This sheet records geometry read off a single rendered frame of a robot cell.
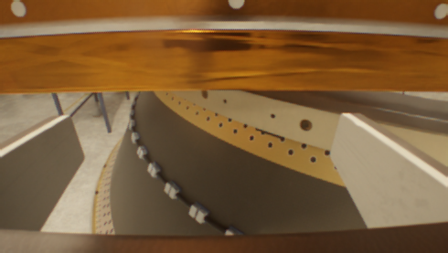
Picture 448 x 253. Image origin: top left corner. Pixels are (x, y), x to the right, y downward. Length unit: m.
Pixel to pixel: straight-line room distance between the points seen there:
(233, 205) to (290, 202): 0.09
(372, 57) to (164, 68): 0.16
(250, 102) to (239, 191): 0.15
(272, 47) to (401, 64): 0.11
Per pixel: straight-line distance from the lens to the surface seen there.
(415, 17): 0.23
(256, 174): 0.37
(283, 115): 0.28
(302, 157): 0.34
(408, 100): 0.33
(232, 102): 0.32
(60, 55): 0.21
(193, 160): 0.44
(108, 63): 0.20
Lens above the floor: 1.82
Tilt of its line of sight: 29 degrees down
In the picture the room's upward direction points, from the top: straight up
